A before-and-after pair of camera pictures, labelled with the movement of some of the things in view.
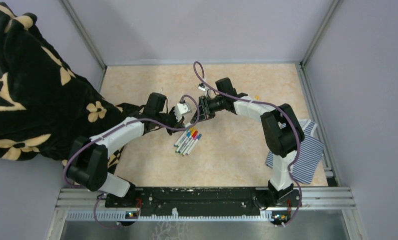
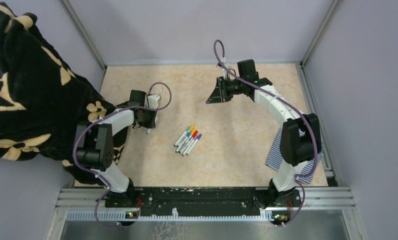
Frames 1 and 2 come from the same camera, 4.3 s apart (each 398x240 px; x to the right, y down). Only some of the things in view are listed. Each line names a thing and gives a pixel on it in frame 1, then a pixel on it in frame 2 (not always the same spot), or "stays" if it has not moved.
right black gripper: x=206 y=112 -> x=220 y=94
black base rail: x=204 y=199 stays
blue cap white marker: x=192 y=145 stays
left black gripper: x=175 y=124 -> x=150 y=123
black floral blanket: x=37 y=103 stays
